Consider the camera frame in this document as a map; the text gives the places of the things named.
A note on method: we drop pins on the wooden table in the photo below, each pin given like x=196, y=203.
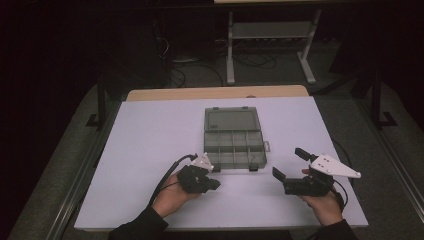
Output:
x=216, y=92

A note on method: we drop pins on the small metal screw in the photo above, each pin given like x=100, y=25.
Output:
x=253, y=159

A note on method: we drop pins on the person's right hand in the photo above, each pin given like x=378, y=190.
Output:
x=325, y=208

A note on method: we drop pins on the white metal desk frame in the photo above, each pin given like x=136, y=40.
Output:
x=270, y=30

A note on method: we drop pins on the person's left hand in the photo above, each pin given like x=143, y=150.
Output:
x=170, y=198

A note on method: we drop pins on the grey plastic organizer box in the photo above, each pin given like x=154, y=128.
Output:
x=233, y=140

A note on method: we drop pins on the aluminium frame rail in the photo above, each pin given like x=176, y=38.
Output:
x=83, y=173
x=393, y=156

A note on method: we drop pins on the black metal stand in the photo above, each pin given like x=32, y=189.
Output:
x=101, y=103
x=377, y=100

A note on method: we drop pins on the white power strip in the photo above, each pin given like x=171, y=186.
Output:
x=185, y=60

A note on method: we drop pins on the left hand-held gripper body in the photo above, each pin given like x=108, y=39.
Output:
x=195, y=178

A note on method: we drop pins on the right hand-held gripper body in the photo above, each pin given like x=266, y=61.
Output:
x=310, y=186

